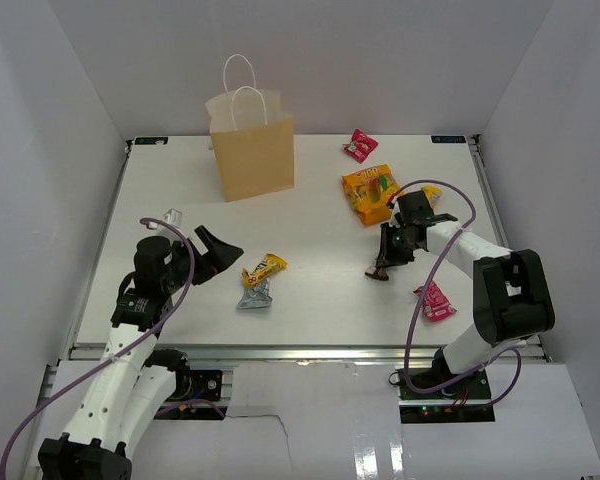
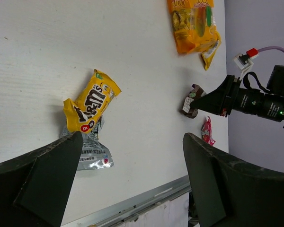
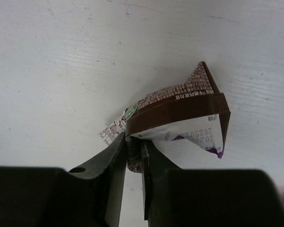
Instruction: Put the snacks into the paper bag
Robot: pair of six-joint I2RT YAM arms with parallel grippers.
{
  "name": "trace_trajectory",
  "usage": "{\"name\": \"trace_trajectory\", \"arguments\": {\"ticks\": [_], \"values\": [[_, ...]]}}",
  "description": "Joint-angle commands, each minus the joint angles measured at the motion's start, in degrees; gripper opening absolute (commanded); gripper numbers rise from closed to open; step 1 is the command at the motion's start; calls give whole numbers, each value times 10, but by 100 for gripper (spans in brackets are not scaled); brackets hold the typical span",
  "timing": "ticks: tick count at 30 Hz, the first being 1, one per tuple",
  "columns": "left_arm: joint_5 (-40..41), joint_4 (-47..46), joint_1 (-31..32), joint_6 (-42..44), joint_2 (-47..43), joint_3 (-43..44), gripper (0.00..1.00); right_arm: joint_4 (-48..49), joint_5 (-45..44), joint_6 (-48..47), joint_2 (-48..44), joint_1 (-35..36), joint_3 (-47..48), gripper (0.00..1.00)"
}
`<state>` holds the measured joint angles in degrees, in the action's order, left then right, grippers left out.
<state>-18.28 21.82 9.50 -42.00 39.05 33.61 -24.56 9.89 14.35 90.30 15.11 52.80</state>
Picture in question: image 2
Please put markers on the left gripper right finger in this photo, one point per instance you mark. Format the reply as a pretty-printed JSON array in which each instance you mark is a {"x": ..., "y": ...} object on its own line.
[{"x": 230, "y": 192}]

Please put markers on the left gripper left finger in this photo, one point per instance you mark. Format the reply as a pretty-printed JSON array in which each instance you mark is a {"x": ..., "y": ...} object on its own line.
[{"x": 35, "y": 187}]

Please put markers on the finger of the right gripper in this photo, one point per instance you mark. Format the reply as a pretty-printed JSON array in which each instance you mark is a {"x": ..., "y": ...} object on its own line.
[{"x": 217, "y": 102}]

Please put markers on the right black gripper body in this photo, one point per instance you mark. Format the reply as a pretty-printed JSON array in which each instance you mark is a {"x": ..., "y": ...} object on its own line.
[{"x": 244, "y": 100}]

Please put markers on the pink snack packet front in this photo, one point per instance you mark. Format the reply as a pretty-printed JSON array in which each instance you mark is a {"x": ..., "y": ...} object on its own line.
[{"x": 206, "y": 131}]

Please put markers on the yellow M&M's packet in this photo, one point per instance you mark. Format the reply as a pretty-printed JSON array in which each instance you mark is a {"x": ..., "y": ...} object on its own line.
[{"x": 83, "y": 113}]

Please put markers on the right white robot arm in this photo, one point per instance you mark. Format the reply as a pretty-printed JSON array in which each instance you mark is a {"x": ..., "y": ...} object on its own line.
[{"x": 272, "y": 106}]

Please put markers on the large orange candy bag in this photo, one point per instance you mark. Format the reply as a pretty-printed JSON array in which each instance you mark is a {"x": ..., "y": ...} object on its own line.
[{"x": 193, "y": 25}]

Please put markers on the small yellow snack bar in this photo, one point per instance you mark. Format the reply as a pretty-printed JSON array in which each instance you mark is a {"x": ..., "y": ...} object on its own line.
[{"x": 209, "y": 53}]

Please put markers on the silver foil snack packet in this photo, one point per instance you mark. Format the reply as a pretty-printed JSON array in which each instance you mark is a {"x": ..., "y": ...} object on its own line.
[{"x": 94, "y": 155}]

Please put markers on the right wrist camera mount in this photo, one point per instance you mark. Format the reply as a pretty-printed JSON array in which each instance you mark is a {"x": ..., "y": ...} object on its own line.
[{"x": 244, "y": 61}]

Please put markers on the aluminium frame rail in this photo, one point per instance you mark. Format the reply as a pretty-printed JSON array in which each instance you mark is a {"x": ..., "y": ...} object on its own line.
[{"x": 133, "y": 206}]

